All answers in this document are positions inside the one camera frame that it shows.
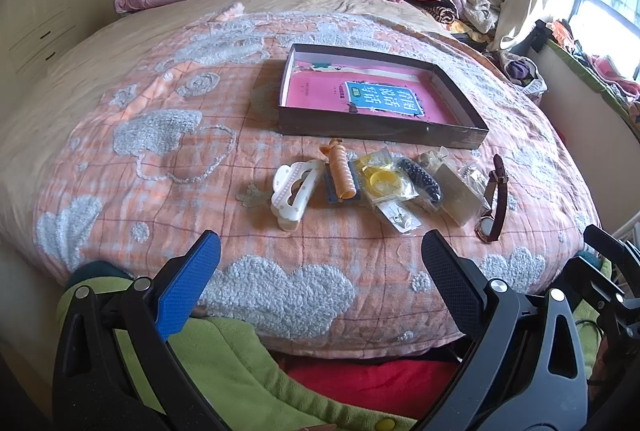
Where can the orange spiral hair curler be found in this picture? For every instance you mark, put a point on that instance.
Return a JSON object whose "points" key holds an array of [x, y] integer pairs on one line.
{"points": [[341, 174]]}

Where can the clothes on window sill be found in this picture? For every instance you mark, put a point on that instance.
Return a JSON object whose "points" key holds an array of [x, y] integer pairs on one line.
{"points": [[597, 72]]}

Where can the white hair claw clip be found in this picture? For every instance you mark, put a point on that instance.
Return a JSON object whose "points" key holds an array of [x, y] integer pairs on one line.
{"points": [[292, 188]]}

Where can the pink and blue book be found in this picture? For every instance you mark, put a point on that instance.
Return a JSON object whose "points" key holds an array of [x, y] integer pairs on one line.
{"points": [[383, 91]]}

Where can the black beaded hair clip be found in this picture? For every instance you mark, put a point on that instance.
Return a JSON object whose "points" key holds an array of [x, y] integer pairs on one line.
{"points": [[421, 180]]}

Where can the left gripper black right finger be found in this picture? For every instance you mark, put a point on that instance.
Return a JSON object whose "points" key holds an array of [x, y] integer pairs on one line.
{"points": [[524, 369]]}

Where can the bag of clothes by bed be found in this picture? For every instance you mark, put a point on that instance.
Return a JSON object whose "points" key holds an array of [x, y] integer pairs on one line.
{"points": [[524, 74]]}

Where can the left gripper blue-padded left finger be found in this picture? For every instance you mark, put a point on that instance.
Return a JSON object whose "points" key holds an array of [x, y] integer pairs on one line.
{"points": [[187, 279]]}

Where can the dark shallow cardboard box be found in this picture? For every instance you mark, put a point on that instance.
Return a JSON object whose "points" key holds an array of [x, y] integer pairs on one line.
{"points": [[468, 134]]}

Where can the yellow rings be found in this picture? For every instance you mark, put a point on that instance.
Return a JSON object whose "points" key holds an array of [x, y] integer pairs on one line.
{"points": [[382, 178]]}

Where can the brown leather strap watch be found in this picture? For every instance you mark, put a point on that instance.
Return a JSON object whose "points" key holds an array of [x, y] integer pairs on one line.
{"points": [[490, 225]]}

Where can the clear claw clip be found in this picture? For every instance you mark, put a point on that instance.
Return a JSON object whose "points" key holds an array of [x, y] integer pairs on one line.
{"points": [[463, 187]]}

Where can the earrings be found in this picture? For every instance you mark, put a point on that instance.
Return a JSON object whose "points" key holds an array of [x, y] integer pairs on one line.
{"points": [[401, 218]]}

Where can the green sleeve forearm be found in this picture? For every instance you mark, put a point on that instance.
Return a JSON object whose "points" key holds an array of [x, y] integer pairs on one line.
{"points": [[239, 377]]}

